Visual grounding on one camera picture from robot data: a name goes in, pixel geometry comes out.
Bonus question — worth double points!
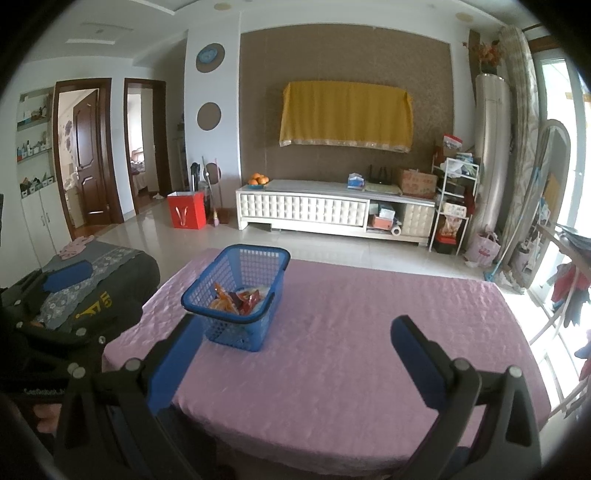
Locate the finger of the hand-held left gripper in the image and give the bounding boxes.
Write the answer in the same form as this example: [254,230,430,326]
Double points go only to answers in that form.
[18,299,145,370]
[0,261,92,319]

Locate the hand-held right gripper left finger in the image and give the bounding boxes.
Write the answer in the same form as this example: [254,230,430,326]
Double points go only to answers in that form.
[54,315,206,480]

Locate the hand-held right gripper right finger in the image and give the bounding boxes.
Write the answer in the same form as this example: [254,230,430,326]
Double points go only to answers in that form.
[390,315,543,480]

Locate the blue plastic basket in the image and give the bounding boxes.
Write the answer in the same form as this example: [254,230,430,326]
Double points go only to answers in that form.
[181,244,291,353]

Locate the orange striped snack packet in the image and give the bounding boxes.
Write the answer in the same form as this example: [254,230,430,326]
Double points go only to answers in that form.
[208,282,241,315]

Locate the red snack packet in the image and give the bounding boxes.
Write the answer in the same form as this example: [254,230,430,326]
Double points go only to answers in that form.
[236,291,262,317]

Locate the person's left forearm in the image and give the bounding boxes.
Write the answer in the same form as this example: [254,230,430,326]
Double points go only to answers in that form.
[32,402,63,437]

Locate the pink cloth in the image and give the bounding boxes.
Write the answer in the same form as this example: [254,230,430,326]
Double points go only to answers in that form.
[59,235,95,259]

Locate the dark cloth yellow crown print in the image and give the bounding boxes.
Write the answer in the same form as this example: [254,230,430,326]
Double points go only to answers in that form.
[69,258,160,342]

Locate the grey lace sofa cover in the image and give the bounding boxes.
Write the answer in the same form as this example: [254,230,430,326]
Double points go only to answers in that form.
[39,240,160,333]

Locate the pink tablecloth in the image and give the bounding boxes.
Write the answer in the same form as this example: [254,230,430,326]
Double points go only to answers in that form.
[102,249,552,476]

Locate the red gift bag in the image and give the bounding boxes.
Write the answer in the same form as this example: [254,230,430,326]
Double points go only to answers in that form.
[167,191,206,230]

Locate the brown wooden door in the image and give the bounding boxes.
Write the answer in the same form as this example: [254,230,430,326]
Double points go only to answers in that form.
[73,90,114,227]

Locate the white pink shopping bag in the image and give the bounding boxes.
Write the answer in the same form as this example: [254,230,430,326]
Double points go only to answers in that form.
[464,231,502,268]

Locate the broom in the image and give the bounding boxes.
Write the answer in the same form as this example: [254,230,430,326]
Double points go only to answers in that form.
[202,157,222,227]

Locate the white shelf rack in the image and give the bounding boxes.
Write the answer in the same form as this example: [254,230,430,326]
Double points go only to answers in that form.
[429,154,482,257]

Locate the red garment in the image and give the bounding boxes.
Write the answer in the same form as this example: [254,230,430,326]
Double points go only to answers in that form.
[551,263,591,324]

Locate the brown cardboard box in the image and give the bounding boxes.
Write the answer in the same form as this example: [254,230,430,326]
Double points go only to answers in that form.
[398,167,438,199]

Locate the folding drying rack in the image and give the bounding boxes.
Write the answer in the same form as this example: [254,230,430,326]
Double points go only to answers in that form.
[531,222,591,416]

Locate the white TV cabinet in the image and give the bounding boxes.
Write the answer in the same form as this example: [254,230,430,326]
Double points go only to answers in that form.
[235,179,437,246]

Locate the silver standing air conditioner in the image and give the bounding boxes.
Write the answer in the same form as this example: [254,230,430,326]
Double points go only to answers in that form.
[475,73,513,241]

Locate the leaning ironing board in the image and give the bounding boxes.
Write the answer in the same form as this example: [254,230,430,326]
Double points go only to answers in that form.
[508,119,573,291]

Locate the patterned curtain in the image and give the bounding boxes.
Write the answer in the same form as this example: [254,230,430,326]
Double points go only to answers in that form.
[499,25,541,278]

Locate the yellow cloth cover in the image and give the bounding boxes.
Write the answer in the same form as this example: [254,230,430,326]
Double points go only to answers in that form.
[278,82,415,153]

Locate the artificial flowers vase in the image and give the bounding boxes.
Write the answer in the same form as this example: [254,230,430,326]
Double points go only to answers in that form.
[464,39,502,75]

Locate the white wall shelf cabinet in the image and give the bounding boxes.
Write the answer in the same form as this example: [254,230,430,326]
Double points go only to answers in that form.
[16,90,61,268]

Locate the brown round wall disc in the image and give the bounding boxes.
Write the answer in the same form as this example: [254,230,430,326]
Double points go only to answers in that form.
[197,102,221,131]

